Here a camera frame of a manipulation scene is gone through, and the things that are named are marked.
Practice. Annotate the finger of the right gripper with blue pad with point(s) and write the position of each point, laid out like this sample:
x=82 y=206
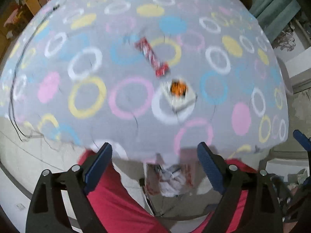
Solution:
x=302 y=140

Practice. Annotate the white orange snack packet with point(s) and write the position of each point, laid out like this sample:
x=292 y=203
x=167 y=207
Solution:
x=179 y=94

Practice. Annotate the red snack wrapper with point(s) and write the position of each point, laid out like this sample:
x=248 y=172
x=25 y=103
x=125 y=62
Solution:
x=160 y=68

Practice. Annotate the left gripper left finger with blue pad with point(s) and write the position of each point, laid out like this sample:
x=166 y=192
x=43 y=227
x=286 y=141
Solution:
x=47 y=211

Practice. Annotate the teal green curtain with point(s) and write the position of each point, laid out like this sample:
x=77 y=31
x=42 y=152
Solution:
x=274 y=15

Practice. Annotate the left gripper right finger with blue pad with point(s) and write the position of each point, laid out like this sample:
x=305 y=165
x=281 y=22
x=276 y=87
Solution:
x=248 y=203

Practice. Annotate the white red plastic trash bag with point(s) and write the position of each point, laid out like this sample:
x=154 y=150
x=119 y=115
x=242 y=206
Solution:
x=169 y=180

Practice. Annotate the chair with pink clothes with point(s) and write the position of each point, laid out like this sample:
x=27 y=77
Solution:
x=14 y=19

